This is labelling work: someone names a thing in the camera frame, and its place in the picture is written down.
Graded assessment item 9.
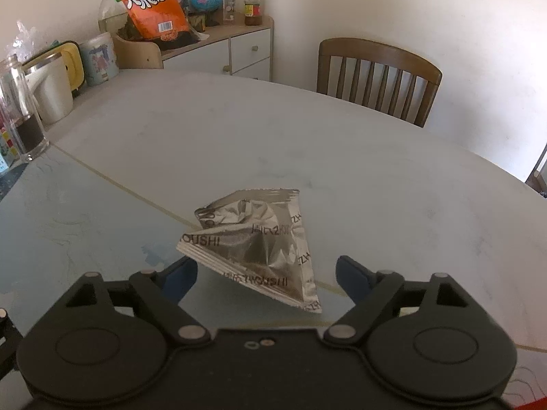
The white drawer sideboard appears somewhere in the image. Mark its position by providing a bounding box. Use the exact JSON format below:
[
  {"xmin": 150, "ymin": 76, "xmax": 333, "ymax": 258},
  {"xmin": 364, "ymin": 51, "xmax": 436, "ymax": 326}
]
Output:
[{"xmin": 162, "ymin": 14, "xmax": 275, "ymax": 82}]

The printed white cup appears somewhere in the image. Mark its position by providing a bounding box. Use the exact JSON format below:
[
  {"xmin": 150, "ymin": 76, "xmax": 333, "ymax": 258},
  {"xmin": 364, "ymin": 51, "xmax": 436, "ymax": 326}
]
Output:
[{"xmin": 79, "ymin": 32, "xmax": 120, "ymax": 86}]

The sauce jar red lid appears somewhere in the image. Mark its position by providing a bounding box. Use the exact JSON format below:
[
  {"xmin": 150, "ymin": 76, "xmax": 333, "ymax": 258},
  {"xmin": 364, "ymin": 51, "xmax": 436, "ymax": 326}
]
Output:
[{"xmin": 244, "ymin": 0, "xmax": 262, "ymax": 26}]

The orange snack bag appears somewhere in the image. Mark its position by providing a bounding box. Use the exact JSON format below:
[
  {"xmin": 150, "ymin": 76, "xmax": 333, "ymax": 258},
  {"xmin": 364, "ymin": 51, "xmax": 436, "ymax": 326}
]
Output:
[{"xmin": 121, "ymin": 0, "xmax": 190, "ymax": 42}]

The small colourful cube box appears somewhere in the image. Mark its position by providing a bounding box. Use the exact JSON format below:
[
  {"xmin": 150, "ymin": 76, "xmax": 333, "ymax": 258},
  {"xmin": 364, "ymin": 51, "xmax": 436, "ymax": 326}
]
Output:
[{"xmin": 0, "ymin": 125, "xmax": 18, "ymax": 175}]

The silver foil snack bag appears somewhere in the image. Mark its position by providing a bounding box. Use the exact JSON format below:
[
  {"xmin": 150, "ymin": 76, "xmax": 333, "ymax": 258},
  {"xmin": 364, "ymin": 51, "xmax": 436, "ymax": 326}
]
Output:
[{"xmin": 177, "ymin": 189, "xmax": 322, "ymax": 314}]

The red cardboard box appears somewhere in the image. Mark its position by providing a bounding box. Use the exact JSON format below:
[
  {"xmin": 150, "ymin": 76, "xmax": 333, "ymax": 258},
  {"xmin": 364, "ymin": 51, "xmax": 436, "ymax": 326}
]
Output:
[{"xmin": 513, "ymin": 396, "xmax": 547, "ymax": 410}]

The far wooden chair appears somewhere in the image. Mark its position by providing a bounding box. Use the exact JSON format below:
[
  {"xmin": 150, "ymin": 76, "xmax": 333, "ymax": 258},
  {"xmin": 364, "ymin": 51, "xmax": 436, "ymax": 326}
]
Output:
[{"xmin": 316, "ymin": 37, "xmax": 442, "ymax": 128}]

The wooden basket on sideboard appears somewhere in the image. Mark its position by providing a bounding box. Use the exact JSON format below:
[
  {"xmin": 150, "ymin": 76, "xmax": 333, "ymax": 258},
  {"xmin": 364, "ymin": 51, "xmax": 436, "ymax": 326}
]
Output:
[{"xmin": 98, "ymin": 14, "xmax": 163, "ymax": 69}]

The white yellow kettle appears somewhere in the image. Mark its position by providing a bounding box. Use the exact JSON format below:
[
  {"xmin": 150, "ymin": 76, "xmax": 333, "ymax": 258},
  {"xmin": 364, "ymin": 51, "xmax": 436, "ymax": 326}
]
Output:
[{"xmin": 22, "ymin": 41, "xmax": 84, "ymax": 125}]

